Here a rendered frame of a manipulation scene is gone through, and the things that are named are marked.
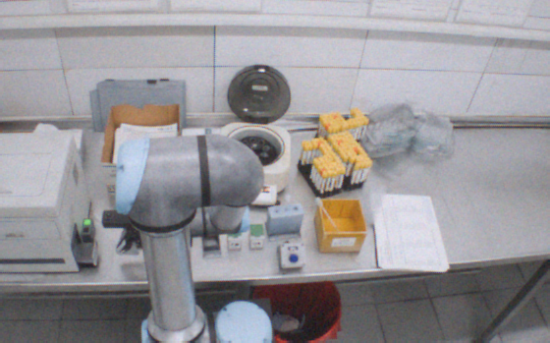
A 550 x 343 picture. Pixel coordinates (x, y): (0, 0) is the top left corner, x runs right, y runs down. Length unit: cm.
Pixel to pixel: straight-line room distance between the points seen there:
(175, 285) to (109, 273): 59
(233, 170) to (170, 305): 31
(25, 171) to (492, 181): 158
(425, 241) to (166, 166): 105
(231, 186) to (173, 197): 9
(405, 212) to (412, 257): 18
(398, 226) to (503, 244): 38
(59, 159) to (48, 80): 51
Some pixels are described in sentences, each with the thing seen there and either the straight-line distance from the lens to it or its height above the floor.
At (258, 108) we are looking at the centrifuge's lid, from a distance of 173.
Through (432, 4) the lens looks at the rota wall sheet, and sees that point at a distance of 174.
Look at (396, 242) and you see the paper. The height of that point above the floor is 89.
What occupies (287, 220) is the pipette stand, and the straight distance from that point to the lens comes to 146.
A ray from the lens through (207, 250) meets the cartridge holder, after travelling 145.
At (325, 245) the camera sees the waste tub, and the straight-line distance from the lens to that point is 146.
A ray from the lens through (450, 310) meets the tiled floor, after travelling 261.
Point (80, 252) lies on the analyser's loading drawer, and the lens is 147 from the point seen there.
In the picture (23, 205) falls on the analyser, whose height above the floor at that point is 117.
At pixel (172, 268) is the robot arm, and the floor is 136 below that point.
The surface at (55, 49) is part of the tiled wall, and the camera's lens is 172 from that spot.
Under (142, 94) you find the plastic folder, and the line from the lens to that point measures 176.
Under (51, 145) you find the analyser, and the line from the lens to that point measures 140.
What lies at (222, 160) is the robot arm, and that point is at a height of 156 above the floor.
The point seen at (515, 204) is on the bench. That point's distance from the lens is 190.
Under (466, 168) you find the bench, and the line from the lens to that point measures 194.
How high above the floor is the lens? 208
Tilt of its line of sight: 44 degrees down
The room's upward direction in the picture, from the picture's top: 8 degrees clockwise
